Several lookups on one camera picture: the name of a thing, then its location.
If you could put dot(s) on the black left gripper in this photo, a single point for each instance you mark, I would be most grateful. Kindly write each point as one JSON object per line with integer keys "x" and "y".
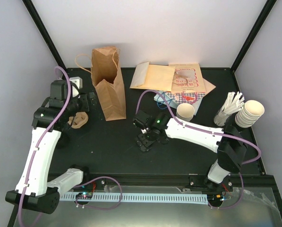
{"x": 85, "y": 107}

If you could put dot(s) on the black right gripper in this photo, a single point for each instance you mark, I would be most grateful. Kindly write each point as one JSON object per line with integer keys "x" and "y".
{"x": 141, "y": 141}

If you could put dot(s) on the brown paper bag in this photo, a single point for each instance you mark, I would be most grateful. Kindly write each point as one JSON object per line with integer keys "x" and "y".
{"x": 108, "y": 81}

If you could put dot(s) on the black sleeved paper cup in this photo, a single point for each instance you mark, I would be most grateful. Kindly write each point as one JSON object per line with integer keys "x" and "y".
{"x": 145, "y": 149}

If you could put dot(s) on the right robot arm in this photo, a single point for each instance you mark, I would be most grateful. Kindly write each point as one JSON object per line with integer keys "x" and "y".
{"x": 226, "y": 143}

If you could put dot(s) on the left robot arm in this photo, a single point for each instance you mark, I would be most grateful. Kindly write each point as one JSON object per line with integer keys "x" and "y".
{"x": 49, "y": 123}

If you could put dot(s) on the brown cardboard cup carrier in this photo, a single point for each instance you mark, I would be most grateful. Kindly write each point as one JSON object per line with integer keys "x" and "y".
{"x": 77, "y": 121}

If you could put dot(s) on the white paper cup stack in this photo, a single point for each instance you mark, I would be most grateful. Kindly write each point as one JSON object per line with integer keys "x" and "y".
{"x": 185, "y": 112}

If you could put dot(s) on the blue checkered paper bag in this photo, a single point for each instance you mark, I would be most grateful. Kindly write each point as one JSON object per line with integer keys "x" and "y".
{"x": 183, "y": 97}

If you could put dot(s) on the yellow padded envelope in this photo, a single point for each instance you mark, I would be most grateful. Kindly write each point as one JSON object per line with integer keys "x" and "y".
{"x": 153, "y": 77}

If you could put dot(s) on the cakes printed paper bag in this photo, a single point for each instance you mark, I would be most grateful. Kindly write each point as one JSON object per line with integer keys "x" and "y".
{"x": 187, "y": 78}

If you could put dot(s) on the tan flat paper bag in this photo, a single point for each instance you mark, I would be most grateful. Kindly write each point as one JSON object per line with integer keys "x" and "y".
{"x": 208, "y": 87}

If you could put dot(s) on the jar of white stirrers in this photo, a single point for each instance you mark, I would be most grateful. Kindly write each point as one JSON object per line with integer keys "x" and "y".
{"x": 233, "y": 104}

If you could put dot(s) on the white lid stack on sleeve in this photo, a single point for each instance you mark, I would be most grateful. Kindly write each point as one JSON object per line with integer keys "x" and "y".
{"x": 248, "y": 115}

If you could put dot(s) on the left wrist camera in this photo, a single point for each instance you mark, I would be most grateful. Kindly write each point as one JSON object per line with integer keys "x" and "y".
{"x": 77, "y": 84}

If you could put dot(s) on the light blue cable duct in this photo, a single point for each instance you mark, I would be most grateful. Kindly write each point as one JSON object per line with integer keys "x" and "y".
{"x": 136, "y": 197}

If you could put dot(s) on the black frame post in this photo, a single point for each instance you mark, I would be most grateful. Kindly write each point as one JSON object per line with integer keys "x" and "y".
{"x": 267, "y": 8}
{"x": 43, "y": 31}

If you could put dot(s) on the right black frame post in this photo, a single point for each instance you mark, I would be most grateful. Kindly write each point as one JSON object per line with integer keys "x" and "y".
{"x": 267, "y": 8}

